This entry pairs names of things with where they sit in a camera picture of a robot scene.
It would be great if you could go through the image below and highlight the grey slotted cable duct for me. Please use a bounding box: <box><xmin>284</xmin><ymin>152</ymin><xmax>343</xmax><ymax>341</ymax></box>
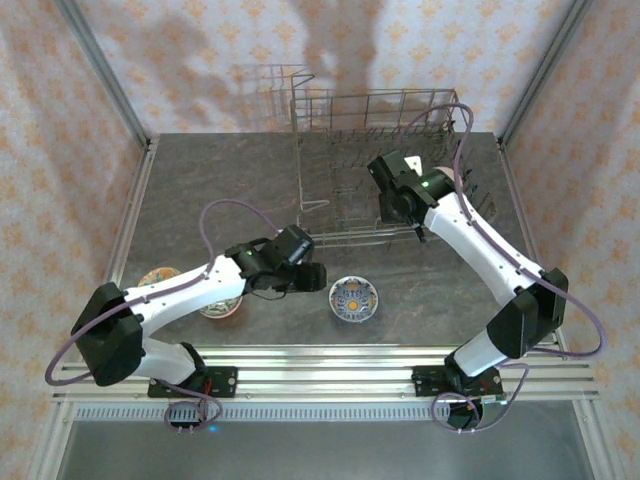
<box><xmin>73</xmin><ymin>403</ymin><xmax>454</xmax><ymax>422</ymax></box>

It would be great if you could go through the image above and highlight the aluminium table side rail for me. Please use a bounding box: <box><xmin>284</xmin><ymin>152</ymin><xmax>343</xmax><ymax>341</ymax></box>
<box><xmin>497</xmin><ymin>142</ymin><xmax>571</xmax><ymax>361</ymax></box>
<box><xmin>77</xmin><ymin>142</ymin><xmax>157</xmax><ymax>361</ymax></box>

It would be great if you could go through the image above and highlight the grey metal panel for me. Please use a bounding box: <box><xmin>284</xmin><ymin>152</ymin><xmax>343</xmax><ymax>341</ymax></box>
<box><xmin>54</xmin><ymin>420</ymin><xmax>596</xmax><ymax>480</ymax></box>

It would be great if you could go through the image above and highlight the aluminium frame leg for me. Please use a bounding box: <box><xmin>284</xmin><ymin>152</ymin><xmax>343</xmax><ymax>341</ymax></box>
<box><xmin>27</xmin><ymin>399</ymin><xmax>76</xmax><ymax>480</ymax></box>
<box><xmin>572</xmin><ymin>399</ymin><xmax>619</xmax><ymax>480</ymax></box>

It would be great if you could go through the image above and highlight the blue yellow patterned bowl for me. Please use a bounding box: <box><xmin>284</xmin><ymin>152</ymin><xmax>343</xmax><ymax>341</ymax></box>
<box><xmin>328</xmin><ymin>274</ymin><xmax>380</xmax><ymax>324</ymax></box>

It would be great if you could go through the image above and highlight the orange floral bowl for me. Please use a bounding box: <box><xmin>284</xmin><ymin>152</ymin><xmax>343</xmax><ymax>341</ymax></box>
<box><xmin>137</xmin><ymin>266</ymin><xmax>182</xmax><ymax>290</ymax></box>

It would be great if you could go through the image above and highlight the grey wire dish rack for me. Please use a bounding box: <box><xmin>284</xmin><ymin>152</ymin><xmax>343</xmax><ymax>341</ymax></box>
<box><xmin>288</xmin><ymin>73</ymin><xmax>497</xmax><ymax>252</ymax></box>

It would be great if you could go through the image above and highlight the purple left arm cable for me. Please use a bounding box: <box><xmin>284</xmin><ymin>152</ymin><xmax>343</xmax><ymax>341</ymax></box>
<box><xmin>44</xmin><ymin>198</ymin><xmax>282</xmax><ymax>435</ymax></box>

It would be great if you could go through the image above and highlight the small black connector box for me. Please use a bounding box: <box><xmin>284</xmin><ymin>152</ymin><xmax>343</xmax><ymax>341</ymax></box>
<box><xmin>164</xmin><ymin>402</ymin><xmax>211</xmax><ymax>434</ymax></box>

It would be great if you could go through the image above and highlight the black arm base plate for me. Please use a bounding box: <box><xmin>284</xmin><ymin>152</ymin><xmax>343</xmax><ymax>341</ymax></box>
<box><xmin>412</xmin><ymin>364</ymin><xmax>503</xmax><ymax>399</ymax></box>
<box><xmin>147</xmin><ymin>365</ymin><xmax>238</xmax><ymax>400</ymax></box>

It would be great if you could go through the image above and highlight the aluminium frame post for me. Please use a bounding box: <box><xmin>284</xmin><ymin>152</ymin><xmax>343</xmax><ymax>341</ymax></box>
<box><xmin>52</xmin><ymin>0</ymin><xmax>153</xmax><ymax>149</ymax></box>
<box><xmin>497</xmin><ymin>0</ymin><xmax>596</xmax><ymax>151</ymax></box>

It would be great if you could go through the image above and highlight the leaf patterned pink bowl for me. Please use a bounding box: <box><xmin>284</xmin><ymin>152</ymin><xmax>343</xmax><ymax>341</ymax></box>
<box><xmin>198</xmin><ymin>294</ymin><xmax>245</xmax><ymax>317</ymax></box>

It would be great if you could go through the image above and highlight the aluminium mounting rail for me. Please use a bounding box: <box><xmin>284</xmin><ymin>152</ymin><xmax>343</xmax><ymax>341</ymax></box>
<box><xmin>51</xmin><ymin>343</ymin><xmax>601</xmax><ymax>403</ymax></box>

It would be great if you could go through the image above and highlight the black electronics module green board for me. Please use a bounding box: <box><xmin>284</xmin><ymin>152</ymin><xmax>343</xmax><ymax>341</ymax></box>
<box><xmin>446</xmin><ymin>392</ymin><xmax>509</xmax><ymax>434</ymax></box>

